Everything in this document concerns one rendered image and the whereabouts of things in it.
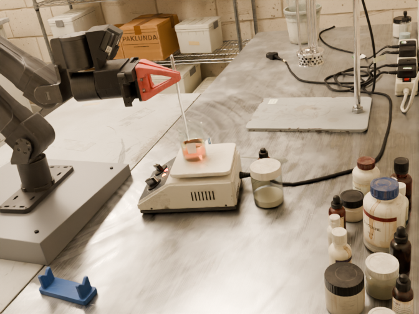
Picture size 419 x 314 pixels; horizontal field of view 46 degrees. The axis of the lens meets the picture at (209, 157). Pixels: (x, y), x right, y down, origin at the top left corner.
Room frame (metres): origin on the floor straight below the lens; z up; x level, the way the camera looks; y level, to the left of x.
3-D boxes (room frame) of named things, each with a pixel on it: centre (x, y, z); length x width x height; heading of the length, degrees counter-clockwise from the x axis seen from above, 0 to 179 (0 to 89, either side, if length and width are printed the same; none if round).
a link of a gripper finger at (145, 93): (0.89, 0.07, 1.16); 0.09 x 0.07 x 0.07; 78
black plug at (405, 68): (1.24, -0.55, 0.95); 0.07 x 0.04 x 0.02; 66
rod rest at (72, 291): (0.64, 0.27, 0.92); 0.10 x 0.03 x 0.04; 60
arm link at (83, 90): (0.91, 0.20, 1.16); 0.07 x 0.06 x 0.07; 78
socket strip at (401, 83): (1.37, -0.62, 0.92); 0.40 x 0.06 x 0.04; 156
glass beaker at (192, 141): (0.88, 0.03, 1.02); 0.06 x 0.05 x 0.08; 21
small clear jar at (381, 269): (0.53, -0.21, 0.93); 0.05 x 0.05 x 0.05
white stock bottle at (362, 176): (0.76, -0.27, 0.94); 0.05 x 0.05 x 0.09
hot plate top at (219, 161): (0.87, 0.01, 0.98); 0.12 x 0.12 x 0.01; 77
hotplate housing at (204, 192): (0.87, 0.04, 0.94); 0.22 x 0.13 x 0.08; 77
